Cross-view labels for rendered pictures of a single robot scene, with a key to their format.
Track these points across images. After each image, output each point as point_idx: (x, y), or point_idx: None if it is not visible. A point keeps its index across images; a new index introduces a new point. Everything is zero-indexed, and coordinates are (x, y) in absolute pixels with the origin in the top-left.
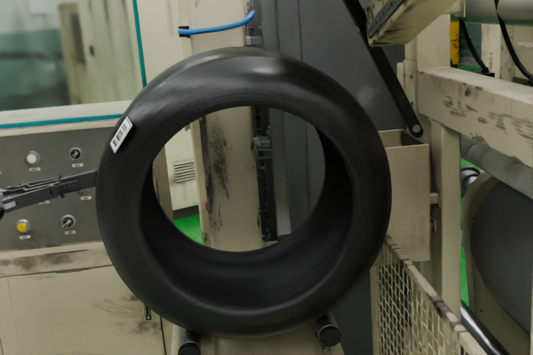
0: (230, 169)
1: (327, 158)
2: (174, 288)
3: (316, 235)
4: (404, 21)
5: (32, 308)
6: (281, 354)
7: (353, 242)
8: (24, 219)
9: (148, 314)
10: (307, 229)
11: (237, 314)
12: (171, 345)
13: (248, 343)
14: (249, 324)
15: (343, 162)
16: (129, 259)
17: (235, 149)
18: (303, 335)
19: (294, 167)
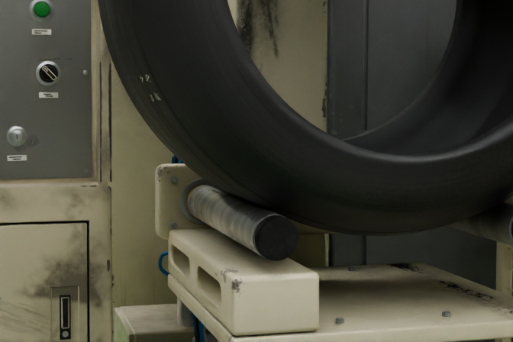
0: (285, 4)
1: None
2: (269, 87)
3: (443, 117)
4: None
5: None
6: (407, 301)
7: None
8: None
9: (67, 326)
10: (427, 104)
11: (379, 156)
12: (210, 260)
13: (332, 294)
14: (396, 182)
15: None
16: (188, 16)
17: None
18: (427, 288)
19: (344, 73)
